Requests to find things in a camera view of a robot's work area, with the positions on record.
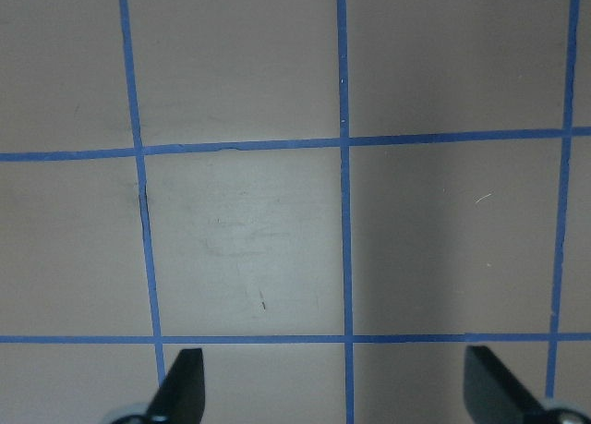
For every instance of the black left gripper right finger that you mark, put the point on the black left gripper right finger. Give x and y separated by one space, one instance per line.
493 395

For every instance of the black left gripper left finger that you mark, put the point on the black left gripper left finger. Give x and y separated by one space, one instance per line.
181 397

